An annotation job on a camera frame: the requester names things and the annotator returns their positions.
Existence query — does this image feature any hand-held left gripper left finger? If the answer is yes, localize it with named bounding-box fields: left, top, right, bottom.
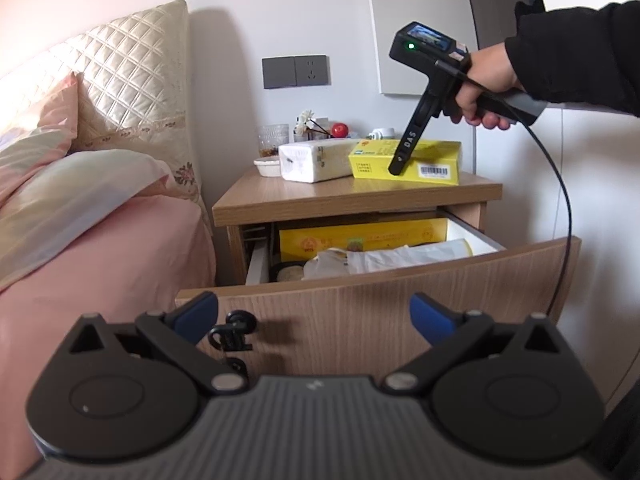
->
left=60, top=291, right=251, bottom=396

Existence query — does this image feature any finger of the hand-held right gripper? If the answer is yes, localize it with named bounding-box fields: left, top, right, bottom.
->
left=387, top=87, right=436, bottom=177

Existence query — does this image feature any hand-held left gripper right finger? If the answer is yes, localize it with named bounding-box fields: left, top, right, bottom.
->
left=382, top=292, right=563, bottom=396

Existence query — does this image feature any yellow barcode box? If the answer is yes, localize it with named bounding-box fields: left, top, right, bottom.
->
left=348, top=138, right=462, bottom=186

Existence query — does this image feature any wooden drawer with lock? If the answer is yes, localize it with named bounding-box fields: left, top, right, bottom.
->
left=175, top=210, right=583, bottom=396

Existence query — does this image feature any person's right hand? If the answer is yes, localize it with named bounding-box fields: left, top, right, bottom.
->
left=447, top=42, right=523, bottom=131

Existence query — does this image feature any white plastic bag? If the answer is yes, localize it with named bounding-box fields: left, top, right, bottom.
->
left=302, top=237, right=473, bottom=281

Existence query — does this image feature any wooden nightstand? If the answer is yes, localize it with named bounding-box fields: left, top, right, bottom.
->
left=212, top=167, right=503, bottom=288

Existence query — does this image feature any white tissue pack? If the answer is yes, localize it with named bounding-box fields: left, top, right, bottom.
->
left=278, top=140, right=361, bottom=183

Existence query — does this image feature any small white flower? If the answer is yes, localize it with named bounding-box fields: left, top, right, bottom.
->
left=295, top=109, right=321, bottom=141

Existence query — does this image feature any pink bed sheet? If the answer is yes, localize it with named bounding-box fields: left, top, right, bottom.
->
left=0, top=192, right=218, bottom=480

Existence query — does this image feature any flat yellow gift box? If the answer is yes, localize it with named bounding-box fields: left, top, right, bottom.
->
left=278, top=217, right=449, bottom=263

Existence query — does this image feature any clear glass cup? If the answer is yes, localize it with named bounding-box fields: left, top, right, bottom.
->
left=258, top=124, right=291, bottom=158

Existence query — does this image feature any white bowl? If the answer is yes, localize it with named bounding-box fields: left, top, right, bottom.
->
left=253, top=156, right=283, bottom=178

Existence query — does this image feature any pastel checked pillow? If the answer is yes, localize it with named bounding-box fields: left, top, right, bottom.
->
left=0, top=150, right=173, bottom=291

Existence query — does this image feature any white wardrobe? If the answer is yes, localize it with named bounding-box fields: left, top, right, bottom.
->
left=460, top=0, right=640, bottom=411

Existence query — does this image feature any pink striped pillow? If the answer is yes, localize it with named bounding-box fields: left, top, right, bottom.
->
left=0, top=71, right=83, bottom=171

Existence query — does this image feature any cream quilted headboard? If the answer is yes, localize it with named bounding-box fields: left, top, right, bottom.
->
left=0, top=0, right=213, bottom=231

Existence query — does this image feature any grey wall socket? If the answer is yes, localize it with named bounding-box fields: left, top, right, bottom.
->
left=294, top=54, right=332, bottom=87

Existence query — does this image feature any grey wall switch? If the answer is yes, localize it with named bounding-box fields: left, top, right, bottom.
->
left=262, top=56, right=297, bottom=90

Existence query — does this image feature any black cable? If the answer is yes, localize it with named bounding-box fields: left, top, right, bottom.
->
left=435, top=60, right=573, bottom=316

